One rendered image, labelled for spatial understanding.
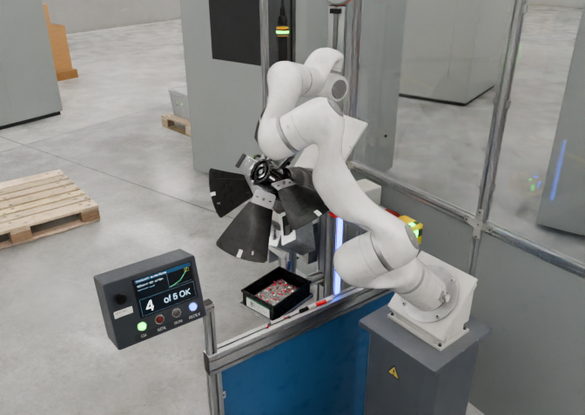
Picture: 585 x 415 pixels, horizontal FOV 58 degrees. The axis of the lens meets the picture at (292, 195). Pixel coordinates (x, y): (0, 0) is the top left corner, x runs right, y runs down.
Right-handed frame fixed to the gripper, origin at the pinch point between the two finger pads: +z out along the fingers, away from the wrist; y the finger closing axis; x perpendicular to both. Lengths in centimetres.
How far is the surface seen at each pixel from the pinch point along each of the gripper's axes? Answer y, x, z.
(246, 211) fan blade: -14, -56, 7
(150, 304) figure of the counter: -73, -47, -42
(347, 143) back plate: 36, -36, 4
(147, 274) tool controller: -71, -39, -39
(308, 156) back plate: 28, -46, 21
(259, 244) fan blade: -14, -66, -4
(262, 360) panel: -34, -91, -36
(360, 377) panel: 14, -125, -37
